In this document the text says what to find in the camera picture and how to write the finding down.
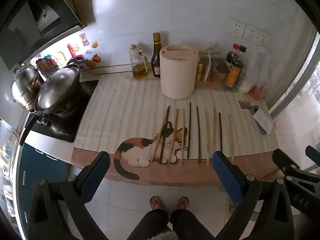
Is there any orange label bottle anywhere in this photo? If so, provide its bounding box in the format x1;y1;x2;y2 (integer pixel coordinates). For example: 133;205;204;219
223;57;244;86

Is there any person's right leg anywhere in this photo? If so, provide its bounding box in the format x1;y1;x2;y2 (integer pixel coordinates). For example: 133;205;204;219
169;209;216;240

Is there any person's leg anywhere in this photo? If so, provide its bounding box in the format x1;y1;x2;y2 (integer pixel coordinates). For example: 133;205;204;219
126;209;171;240
169;209;216;240

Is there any clear plastic bag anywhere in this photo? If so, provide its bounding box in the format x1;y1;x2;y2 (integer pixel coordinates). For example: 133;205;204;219
239;46;272;100

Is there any sun wall sticker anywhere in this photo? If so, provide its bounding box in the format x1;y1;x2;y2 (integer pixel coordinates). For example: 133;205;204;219
67;43;81;58

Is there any red cap dark bottle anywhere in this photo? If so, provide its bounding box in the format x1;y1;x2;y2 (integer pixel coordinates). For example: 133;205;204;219
226;43;241;68

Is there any window frame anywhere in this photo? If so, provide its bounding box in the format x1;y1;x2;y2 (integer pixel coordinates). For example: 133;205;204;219
266;25;320;117

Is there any blue kitchen cabinet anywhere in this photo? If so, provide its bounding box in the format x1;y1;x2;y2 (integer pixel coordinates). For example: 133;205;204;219
17;142;71;232

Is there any person's sandalled foot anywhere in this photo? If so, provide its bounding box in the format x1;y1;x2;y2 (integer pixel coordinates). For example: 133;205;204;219
176;196;190;210
149;196;166;211

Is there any person's left leg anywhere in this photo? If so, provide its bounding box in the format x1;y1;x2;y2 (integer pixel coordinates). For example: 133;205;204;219
126;209;171;240

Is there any stainless steel steamer pot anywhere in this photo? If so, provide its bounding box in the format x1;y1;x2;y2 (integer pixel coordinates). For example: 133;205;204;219
11;65;41;112

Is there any wok with steel lid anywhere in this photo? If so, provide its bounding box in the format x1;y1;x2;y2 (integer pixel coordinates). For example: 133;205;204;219
19;60;83;147

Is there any kitchen cleaver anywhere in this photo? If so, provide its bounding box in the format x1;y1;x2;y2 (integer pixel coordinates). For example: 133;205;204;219
249;105;273;136

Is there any colourful flower ornament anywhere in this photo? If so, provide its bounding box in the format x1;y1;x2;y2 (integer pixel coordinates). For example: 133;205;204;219
35;54;57;72

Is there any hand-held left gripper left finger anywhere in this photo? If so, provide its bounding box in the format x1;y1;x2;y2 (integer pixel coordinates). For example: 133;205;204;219
28;151;110;240

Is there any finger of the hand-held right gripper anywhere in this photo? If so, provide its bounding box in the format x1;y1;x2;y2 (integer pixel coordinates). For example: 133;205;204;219
305;145;320;161
272;149;304;183

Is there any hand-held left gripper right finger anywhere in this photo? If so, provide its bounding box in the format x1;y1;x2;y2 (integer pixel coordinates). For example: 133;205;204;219
212;151;293;240

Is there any dark sauce bottle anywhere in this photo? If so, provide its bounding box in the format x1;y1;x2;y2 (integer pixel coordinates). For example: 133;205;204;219
151;32;162;78

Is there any white wall socket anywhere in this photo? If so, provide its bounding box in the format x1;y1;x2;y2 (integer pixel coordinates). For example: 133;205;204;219
244;24;261;41
257;30;271;44
230;18;247;37

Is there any cat print striped mat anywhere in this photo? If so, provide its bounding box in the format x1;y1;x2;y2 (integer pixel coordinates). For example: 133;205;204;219
71;74;280;187

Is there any cream round utensil holder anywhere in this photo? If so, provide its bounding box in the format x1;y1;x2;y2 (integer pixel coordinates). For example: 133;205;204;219
159;44;200;100

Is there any glass oil dispenser bottle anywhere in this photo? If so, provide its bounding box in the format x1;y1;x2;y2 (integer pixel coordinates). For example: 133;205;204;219
129;44;149;79

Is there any black gas stove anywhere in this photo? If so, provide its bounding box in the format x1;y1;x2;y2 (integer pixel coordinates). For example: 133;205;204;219
24;79;100;143

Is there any black range hood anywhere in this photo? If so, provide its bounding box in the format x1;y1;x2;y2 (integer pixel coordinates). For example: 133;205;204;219
0;0;88;71

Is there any row of chopsticks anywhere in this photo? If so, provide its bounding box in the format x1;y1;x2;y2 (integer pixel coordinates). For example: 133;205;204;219
151;102;223;167

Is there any person's right sandalled foot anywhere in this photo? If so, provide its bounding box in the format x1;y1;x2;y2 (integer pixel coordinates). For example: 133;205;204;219
176;196;190;210

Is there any person's left sandalled foot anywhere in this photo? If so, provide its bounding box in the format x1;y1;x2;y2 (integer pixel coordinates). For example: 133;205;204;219
149;196;166;211

